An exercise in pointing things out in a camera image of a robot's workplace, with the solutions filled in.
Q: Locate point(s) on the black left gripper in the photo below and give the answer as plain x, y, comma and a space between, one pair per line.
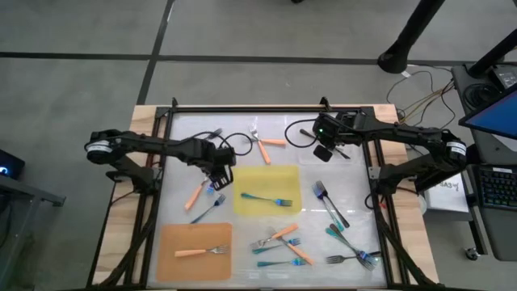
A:
222, 157

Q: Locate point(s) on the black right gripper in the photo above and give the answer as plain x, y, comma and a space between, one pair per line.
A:
339, 129

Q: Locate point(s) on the black fork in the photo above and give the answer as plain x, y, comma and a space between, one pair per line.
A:
344, 222
306, 132
216, 132
333, 259
334, 227

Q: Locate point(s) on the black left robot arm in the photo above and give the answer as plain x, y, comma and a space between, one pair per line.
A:
153, 143

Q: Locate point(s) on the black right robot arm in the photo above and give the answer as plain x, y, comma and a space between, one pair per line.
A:
404, 131

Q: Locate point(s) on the clear plastic bin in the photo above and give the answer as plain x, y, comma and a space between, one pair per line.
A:
355, 155

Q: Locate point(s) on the yellow mat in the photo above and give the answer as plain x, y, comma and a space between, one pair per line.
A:
262, 182

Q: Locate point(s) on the white round object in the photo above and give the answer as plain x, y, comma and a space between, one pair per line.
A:
423, 204

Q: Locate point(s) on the orange mat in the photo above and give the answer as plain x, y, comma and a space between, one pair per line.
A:
190, 268

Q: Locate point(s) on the white printed paper sheet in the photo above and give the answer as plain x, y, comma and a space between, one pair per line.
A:
448, 198

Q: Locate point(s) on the monitor with blue screen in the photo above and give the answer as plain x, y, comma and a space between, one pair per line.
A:
497, 115

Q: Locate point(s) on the black backlit keyboard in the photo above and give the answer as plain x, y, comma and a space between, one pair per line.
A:
498, 188

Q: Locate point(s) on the black monitor stand pole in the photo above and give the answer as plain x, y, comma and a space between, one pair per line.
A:
494, 52

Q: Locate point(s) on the black power adapter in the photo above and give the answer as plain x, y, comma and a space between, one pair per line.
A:
507, 77

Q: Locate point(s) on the desk caster wheel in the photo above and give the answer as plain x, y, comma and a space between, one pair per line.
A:
471, 254

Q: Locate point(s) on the gray side desk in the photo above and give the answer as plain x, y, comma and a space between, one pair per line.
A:
497, 234

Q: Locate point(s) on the gray metal table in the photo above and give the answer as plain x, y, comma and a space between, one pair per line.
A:
36, 194

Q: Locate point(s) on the black device with blue light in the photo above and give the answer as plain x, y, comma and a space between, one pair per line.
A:
14, 161

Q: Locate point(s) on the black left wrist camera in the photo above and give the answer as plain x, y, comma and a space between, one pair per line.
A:
221, 180

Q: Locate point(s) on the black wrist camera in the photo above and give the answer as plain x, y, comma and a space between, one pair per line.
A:
221, 180
323, 154

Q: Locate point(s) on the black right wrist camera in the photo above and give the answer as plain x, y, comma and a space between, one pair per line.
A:
323, 154

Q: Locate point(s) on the black frame bracket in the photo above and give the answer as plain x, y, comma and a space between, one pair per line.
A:
174, 103
324, 103

